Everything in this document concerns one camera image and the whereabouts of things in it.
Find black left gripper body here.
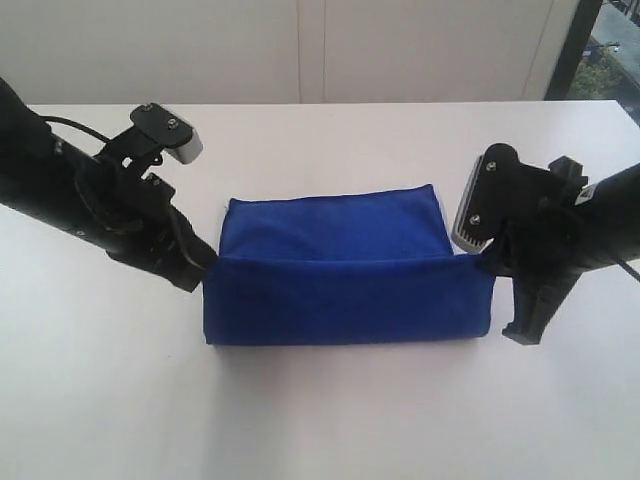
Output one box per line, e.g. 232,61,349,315
64,149,218,278

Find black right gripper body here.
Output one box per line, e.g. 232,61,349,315
492,187,605,279

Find blue towel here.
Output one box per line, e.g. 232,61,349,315
203,184,495,346

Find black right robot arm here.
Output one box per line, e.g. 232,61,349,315
482,158,639,345

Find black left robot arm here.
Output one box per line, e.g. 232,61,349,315
1,82,218,292

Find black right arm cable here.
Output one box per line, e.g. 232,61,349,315
614,257,640,286

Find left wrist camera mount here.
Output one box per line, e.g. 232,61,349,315
100,103,204,177

